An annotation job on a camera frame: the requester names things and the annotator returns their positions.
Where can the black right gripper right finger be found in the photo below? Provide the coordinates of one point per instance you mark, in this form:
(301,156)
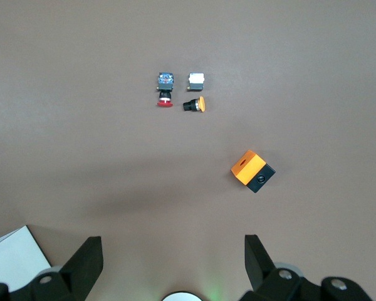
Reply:
(263,276)

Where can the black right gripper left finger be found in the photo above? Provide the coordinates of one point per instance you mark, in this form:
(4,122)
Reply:
(78,269)

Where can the red mushroom push button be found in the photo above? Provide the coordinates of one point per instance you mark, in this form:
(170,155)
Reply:
(165,101)

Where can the orange push button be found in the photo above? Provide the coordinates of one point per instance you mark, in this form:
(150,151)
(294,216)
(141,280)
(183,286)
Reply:
(194,104)

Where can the orange and black switch box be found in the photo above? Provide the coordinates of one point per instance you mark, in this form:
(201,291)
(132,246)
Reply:
(249,171)

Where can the white drawer cabinet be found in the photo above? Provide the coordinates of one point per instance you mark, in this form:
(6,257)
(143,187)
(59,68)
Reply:
(12,257)

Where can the blue contact block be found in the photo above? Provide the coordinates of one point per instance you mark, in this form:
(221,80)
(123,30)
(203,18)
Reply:
(165,81)
(196,81)

